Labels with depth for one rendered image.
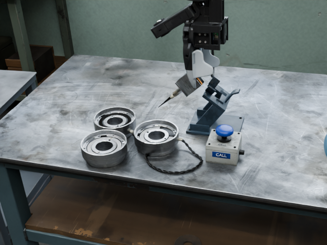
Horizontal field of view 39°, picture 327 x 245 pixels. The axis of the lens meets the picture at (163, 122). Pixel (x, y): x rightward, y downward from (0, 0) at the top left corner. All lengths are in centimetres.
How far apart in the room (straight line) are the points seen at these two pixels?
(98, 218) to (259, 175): 49
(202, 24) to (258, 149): 32
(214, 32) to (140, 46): 187
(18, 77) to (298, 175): 116
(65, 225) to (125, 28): 175
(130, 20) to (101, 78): 139
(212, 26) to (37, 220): 71
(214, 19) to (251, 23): 166
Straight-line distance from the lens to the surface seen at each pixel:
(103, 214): 129
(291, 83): 138
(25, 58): 258
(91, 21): 290
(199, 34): 98
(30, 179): 204
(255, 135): 112
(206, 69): 100
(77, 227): 127
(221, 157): 101
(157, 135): 109
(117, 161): 103
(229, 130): 100
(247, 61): 270
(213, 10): 96
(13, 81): 179
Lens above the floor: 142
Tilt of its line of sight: 32 degrees down
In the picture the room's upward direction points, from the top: 3 degrees counter-clockwise
